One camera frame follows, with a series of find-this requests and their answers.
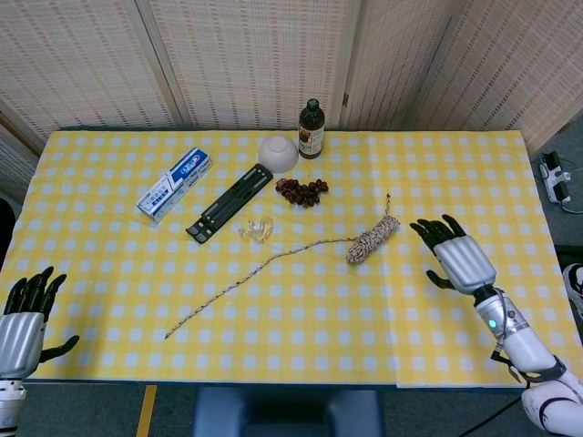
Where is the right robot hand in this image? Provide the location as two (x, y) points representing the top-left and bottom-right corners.
(409, 214), (497, 295)

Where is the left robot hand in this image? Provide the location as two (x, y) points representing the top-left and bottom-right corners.
(0, 266), (81, 381)

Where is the speckled beige rope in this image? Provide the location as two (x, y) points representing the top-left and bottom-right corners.
(163, 193), (402, 341)

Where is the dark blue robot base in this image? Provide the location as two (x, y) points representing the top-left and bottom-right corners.
(193, 387), (384, 437)

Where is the white black sneaker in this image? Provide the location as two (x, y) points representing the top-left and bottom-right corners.
(562, 263), (583, 320)

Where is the white power strip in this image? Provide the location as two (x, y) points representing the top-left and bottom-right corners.
(539, 152), (573, 205)

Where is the yellow checkered tablecloth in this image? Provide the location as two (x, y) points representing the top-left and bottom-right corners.
(0, 129), (583, 389)

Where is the red grape bunch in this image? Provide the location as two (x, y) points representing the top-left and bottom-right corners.
(274, 178), (330, 209)

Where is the dark vinegar bottle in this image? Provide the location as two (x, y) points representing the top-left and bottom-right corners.
(298, 97), (325, 160)

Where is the white upturned bowl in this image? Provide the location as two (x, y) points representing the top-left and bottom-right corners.
(257, 135), (300, 175)

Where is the clear plastic hook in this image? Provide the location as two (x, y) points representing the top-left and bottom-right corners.
(237, 217), (275, 245)

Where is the blue white toothpaste box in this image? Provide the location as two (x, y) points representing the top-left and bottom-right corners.
(135, 147), (215, 224)

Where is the woven bamboo folding screen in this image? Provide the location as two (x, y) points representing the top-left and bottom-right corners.
(0, 0), (583, 201)

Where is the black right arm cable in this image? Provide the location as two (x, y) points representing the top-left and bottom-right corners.
(457, 396), (525, 437)

